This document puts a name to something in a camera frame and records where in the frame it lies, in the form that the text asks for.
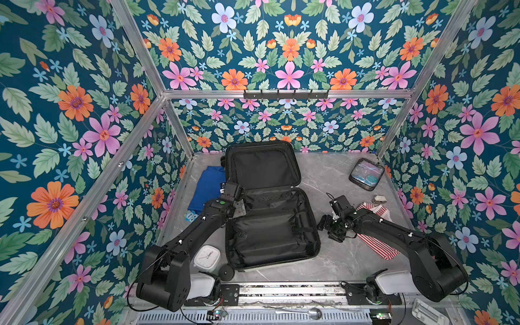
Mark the white square clock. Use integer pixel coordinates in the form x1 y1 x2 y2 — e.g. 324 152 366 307
193 245 221 272

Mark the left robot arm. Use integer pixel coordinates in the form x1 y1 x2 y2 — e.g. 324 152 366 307
133 181 243 311

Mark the blue cloth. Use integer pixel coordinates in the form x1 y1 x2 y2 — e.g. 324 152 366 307
188 166 226 215

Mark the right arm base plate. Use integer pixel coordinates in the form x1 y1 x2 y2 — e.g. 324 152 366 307
340 281 403 306

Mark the black suitcase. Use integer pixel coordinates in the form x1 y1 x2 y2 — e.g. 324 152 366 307
222 140 321 272

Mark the clear toiletry pouch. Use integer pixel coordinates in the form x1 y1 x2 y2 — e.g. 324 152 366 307
349 158 385 192

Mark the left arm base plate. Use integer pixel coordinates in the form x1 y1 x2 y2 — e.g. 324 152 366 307
184 284 241 307

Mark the small blue patterned box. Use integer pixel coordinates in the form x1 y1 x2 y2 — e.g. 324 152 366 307
184 211 199 223

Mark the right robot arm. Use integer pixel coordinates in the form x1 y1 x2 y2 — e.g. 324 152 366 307
318 196 469 302

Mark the small grey white object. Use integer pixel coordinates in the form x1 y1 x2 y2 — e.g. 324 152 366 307
372 195 387 204

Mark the red white striped shirt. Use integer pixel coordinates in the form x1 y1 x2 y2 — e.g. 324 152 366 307
357 203 400 261

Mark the metal spoon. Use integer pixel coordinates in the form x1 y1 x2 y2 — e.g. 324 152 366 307
275 307 323 320

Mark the black hook rail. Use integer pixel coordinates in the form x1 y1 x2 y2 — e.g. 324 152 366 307
243 89 329 100

